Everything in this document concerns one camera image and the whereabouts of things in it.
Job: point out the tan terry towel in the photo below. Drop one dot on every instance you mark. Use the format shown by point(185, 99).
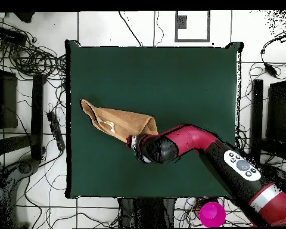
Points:
point(119, 121)

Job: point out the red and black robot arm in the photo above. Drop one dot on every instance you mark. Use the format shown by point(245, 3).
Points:
point(193, 140)

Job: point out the dark green table cloth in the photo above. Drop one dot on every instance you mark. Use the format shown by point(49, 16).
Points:
point(157, 78)

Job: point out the black upright stand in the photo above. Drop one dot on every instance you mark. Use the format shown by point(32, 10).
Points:
point(147, 212)

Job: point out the black power strip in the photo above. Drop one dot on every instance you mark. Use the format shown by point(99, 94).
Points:
point(56, 130)

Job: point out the grey stand leg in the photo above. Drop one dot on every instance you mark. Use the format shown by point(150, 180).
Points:
point(23, 167)

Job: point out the magenta plastic cup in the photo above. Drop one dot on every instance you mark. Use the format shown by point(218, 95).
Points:
point(212, 214)

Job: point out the black power adapter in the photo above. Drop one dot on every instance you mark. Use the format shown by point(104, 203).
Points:
point(270, 69)

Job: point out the black electronics box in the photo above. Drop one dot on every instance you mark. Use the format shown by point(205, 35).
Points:
point(9, 35)

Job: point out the person's foot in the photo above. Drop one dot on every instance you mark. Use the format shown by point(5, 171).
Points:
point(23, 16)

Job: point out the black metal frame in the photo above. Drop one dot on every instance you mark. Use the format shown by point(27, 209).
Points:
point(37, 107)
point(281, 107)

